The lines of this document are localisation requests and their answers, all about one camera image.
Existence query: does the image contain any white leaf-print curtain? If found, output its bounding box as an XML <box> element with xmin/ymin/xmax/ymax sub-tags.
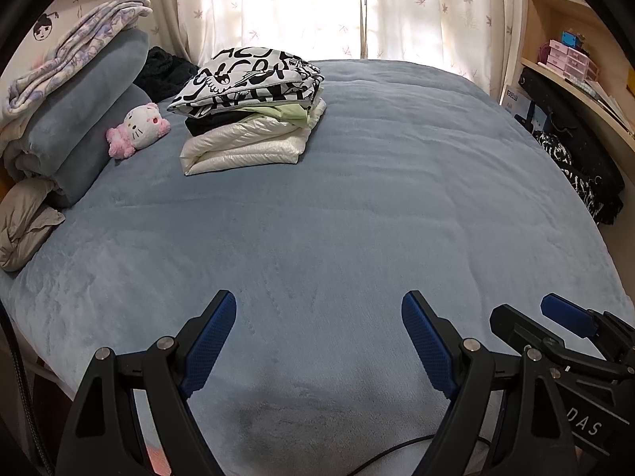
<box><xmin>112</xmin><ymin>0</ymin><xmax>366</xmax><ymax>63</ymax></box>
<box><xmin>364</xmin><ymin>0</ymin><xmax>527</xmax><ymax>105</ymax></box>

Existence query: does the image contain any thin black cable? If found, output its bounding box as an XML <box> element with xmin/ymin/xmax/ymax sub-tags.
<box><xmin>347</xmin><ymin>434</ymin><xmax>492</xmax><ymax>476</ymax></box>

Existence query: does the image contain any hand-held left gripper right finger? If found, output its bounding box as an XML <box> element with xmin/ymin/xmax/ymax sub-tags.
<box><xmin>401</xmin><ymin>290</ymin><xmax>579</xmax><ymax>476</ymax></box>

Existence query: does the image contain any light green garment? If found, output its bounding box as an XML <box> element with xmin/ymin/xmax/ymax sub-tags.
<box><xmin>233</xmin><ymin>100</ymin><xmax>318</xmax><ymax>128</ymax></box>

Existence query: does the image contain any black knit garment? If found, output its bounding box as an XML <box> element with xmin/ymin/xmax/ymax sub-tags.
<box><xmin>133</xmin><ymin>46</ymin><xmax>202</xmax><ymax>102</ymax></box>

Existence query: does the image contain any white cardboard box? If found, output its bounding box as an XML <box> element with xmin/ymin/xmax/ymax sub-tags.
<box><xmin>500</xmin><ymin>84</ymin><xmax>549</xmax><ymax>127</ymax></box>

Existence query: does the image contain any folded blue blanket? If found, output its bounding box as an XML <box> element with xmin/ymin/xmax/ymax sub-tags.
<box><xmin>15</xmin><ymin>27</ymin><xmax>152</xmax><ymax>209</ymax></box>

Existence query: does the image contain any folded black garment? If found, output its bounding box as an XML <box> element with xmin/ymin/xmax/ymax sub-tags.
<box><xmin>185</xmin><ymin>109</ymin><xmax>249</xmax><ymax>137</ymax></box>

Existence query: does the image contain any black bag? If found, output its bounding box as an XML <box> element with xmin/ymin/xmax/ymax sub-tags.
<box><xmin>516</xmin><ymin>67</ymin><xmax>626</xmax><ymax>199</ymax></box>

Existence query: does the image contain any thick black braided cable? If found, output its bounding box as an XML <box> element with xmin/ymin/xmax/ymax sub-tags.
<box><xmin>0</xmin><ymin>307</ymin><xmax>50</xmax><ymax>476</ymax></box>

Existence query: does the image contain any black white patterned shirt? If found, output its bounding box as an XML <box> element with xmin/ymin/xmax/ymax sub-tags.
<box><xmin>167</xmin><ymin>46</ymin><xmax>325</xmax><ymax>115</ymax></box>

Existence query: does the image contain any pink white cat plush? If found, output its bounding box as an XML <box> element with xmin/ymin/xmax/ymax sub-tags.
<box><xmin>106</xmin><ymin>102</ymin><xmax>171</xmax><ymax>160</ymax></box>

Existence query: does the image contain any white puffy jacket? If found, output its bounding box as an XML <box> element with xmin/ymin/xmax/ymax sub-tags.
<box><xmin>179</xmin><ymin>98</ymin><xmax>328</xmax><ymax>177</ymax></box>

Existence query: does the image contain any stack of papers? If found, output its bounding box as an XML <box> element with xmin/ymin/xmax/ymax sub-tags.
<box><xmin>575</xmin><ymin>79</ymin><xmax>634</xmax><ymax>131</ymax></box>

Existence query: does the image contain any beige cloth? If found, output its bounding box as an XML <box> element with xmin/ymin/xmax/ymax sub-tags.
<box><xmin>0</xmin><ymin>178</ymin><xmax>66</xmax><ymax>273</ymax></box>

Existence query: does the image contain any cartoon wall sticker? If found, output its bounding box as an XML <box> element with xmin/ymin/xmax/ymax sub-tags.
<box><xmin>32</xmin><ymin>0</ymin><xmax>83</xmax><ymax>43</ymax></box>

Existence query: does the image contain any floral purple blanket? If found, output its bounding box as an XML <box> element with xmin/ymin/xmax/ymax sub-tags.
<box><xmin>0</xmin><ymin>0</ymin><xmax>154</xmax><ymax>159</ymax></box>

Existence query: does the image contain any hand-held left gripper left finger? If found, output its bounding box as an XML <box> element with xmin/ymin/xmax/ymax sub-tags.
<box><xmin>56</xmin><ymin>290</ymin><xmax>238</xmax><ymax>476</ymax></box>

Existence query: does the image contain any blue bed blanket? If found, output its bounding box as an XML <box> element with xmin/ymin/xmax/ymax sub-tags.
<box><xmin>0</xmin><ymin>58</ymin><xmax>635</xmax><ymax>476</ymax></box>

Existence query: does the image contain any pink drawer organizer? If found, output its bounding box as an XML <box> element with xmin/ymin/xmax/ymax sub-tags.
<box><xmin>538</xmin><ymin>40</ymin><xmax>601</xmax><ymax>81</ymax></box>

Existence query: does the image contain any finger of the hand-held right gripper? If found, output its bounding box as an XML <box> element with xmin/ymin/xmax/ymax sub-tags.
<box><xmin>541</xmin><ymin>294</ymin><xmax>635</xmax><ymax>358</ymax></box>
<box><xmin>489</xmin><ymin>304</ymin><xmax>564</xmax><ymax>360</ymax></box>

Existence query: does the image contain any wooden shelf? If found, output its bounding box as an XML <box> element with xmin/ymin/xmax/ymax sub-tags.
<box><xmin>518</xmin><ymin>0</ymin><xmax>635</xmax><ymax>169</ymax></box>

